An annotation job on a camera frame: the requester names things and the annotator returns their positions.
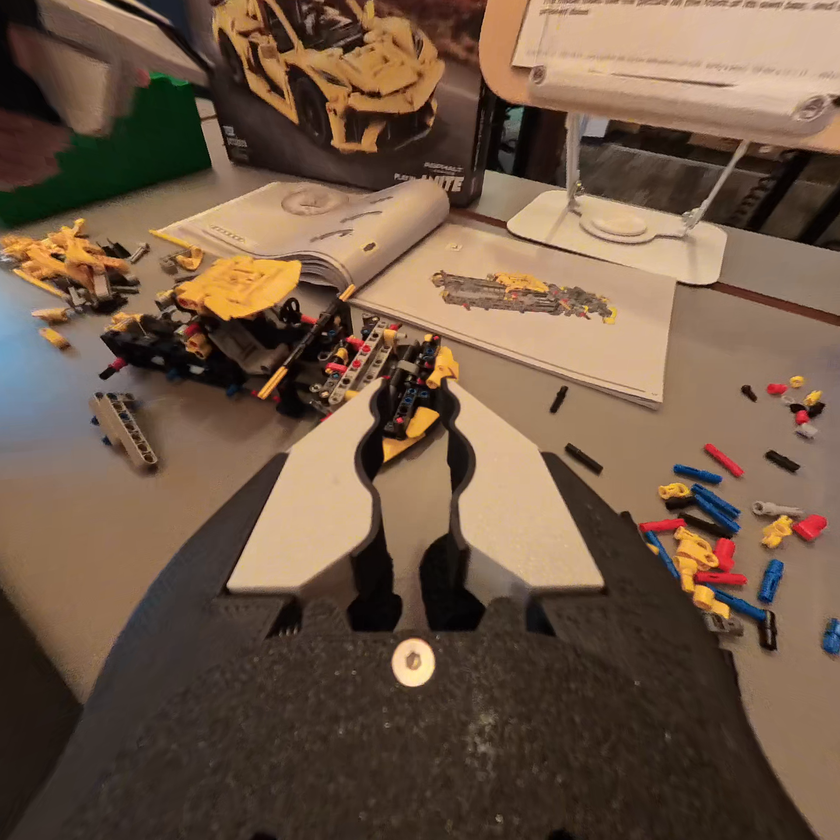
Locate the toy car box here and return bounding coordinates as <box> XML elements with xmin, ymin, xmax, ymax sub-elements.
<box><xmin>210</xmin><ymin>0</ymin><xmax>497</xmax><ymax>209</ymax></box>

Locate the printed instruction sheet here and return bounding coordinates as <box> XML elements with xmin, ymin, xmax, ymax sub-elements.
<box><xmin>512</xmin><ymin>0</ymin><xmax>840</xmax><ymax>86</ymax></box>

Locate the green plastic bin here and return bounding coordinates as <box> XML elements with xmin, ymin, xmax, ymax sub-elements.
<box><xmin>0</xmin><ymin>71</ymin><xmax>212</xmax><ymax>227</ymax></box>

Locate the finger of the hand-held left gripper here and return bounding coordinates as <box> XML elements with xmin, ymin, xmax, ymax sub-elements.
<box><xmin>38</xmin><ymin>0</ymin><xmax>212</xmax><ymax>88</ymax></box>

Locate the scatter of small colourful toy pieces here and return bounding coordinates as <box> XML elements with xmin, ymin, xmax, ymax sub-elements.
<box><xmin>638</xmin><ymin>374</ymin><xmax>840</xmax><ymax>657</ymax></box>

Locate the small black yellow toy subassembly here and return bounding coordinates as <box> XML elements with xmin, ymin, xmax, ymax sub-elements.
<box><xmin>381</xmin><ymin>333</ymin><xmax>460</xmax><ymax>463</ymax></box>

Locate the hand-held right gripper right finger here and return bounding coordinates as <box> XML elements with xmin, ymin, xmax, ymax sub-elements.
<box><xmin>444</xmin><ymin>379</ymin><xmax>605</xmax><ymax>623</ymax></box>

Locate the grey angled toy beam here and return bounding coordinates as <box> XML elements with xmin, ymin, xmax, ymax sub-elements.
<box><xmin>87</xmin><ymin>391</ymin><xmax>160</xmax><ymax>471</ymax></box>

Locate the pile of yellow toy panels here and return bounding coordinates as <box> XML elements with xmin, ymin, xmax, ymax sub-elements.
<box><xmin>0</xmin><ymin>218</ymin><xmax>206</xmax><ymax>350</ymax></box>

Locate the partly built yellow toy car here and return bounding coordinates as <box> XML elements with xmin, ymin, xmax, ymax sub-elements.
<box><xmin>98</xmin><ymin>255</ymin><xmax>403</xmax><ymax>421</ymax></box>

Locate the person's left hand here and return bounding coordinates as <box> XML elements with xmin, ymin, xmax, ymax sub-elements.
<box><xmin>0</xmin><ymin>108</ymin><xmax>71</xmax><ymax>193</ymax></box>

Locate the grey desk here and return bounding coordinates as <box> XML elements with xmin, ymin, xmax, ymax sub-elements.
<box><xmin>0</xmin><ymin>98</ymin><xmax>840</xmax><ymax>840</ymax></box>

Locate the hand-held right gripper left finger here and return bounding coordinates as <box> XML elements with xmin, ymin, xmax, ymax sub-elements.
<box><xmin>226</xmin><ymin>378</ymin><xmax>389</xmax><ymax>614</ymax></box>

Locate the open instruction booklet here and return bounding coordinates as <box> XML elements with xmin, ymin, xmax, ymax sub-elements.
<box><xmin>157</xmin><ymin>178</ymin><xmax>678</xmax><ymax>411</ymax></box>

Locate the wooden document stand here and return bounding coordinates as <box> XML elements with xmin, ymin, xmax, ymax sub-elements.
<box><xmin>479</xmin><ymin>0</ymin><xmax>840</xmax><ymax>286</ymax></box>

